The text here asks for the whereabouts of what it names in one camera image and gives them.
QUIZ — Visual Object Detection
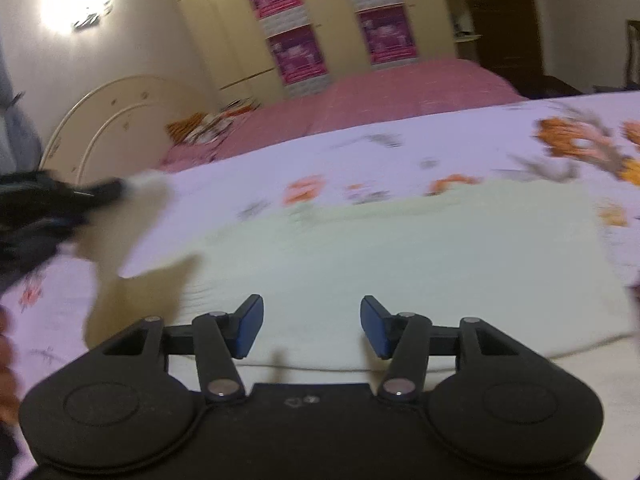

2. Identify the cream arched headboard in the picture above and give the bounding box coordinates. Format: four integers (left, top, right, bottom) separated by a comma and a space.
39, 75, 202, 187

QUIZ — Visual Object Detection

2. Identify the cream wardrobe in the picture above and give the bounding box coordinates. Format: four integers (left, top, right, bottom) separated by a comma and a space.
159, 0, 458, 107

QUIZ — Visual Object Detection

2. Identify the pink checked bedspread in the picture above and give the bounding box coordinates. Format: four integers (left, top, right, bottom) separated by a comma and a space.
159, 57, 527, 172

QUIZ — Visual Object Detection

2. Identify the cream corner shelf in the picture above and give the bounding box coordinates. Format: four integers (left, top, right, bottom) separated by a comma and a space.
435, 0, 484, 62

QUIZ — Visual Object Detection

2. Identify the stack of papers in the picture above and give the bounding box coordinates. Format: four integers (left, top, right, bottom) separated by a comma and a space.
219, 99, 262, 115

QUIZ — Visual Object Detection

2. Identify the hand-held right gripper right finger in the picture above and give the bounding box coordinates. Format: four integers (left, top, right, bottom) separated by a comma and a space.
360, 295, 522, 404

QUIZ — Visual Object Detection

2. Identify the floral white bedsheet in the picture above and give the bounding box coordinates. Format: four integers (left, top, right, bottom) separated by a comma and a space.
0, 87, 640, 480

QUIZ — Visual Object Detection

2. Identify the cream white towel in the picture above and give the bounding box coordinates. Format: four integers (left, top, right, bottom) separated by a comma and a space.
75, 169, 638, 376

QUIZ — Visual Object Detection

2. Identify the wooden chair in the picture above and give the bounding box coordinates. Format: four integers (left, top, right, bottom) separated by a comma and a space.
624, 19, 640, 89

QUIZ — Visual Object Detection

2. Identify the person's left hand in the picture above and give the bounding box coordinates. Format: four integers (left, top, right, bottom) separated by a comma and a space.
0, 305, 21, 427

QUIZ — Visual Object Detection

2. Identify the orange patterned pillow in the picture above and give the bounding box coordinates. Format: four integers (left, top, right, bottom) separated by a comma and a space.
166, 110, 237, 147

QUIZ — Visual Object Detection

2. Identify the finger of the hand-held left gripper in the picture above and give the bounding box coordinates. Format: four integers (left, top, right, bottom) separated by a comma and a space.
72, 178, 127, 202

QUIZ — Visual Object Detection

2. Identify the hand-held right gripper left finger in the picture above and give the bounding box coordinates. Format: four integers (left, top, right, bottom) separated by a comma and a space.
102, 294, 265, 404

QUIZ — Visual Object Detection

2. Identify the dark brown door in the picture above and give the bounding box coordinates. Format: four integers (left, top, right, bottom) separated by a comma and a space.
457, 0, 547, 97

